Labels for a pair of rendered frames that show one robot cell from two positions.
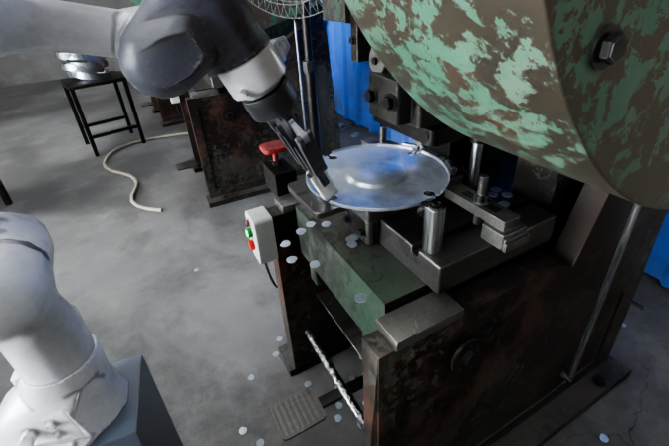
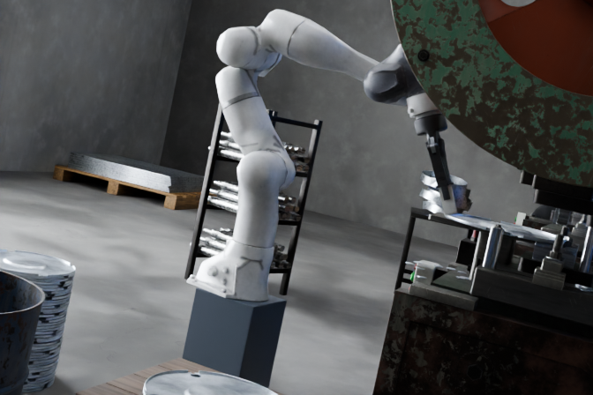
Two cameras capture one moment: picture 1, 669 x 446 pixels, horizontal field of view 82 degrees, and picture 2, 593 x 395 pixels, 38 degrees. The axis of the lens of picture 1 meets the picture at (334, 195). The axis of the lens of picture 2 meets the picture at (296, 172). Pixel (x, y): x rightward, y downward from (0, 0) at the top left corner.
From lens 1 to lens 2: 1.60 m
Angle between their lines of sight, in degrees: 51
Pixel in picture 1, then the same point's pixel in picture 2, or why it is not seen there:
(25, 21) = (344, 57)
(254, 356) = not seen: outside the picture
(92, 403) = (247, 276)
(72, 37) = (359, 70)
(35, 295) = (272, 170)
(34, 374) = (240, 231)
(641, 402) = not seen: outside the picture
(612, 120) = (434, 83)
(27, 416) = (220, 258)
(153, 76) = (372, 86)
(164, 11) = (391, 62)
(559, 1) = (403, 39)
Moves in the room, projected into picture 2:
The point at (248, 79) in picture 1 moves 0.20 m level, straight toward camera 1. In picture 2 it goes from (415, 103) to (373, 91)
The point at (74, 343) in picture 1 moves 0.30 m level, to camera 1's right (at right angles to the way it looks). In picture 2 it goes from (265, 228) to (348, 258)
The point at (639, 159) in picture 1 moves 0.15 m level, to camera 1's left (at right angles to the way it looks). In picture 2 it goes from (457, 109) to (396, 99)
